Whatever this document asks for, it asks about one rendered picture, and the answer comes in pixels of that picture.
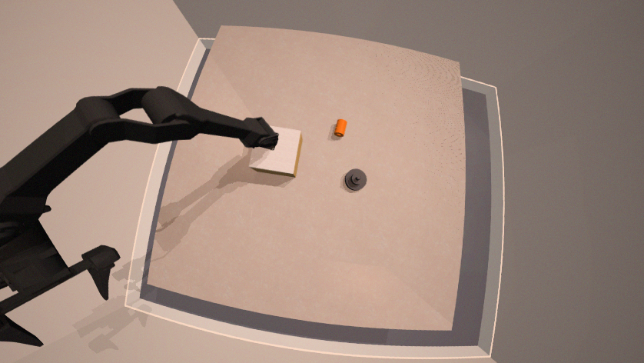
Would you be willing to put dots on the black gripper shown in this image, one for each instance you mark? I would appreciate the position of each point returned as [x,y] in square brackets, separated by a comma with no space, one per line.
[38,270]

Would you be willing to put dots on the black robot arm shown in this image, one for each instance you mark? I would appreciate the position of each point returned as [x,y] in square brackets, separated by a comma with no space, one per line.
[27,179]

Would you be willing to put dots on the dark grey round pedestal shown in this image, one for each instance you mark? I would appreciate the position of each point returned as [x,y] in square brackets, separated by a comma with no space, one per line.
[355,179]

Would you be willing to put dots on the orange knob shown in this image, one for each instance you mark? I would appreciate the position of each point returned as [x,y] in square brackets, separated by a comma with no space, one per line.
[340,128]

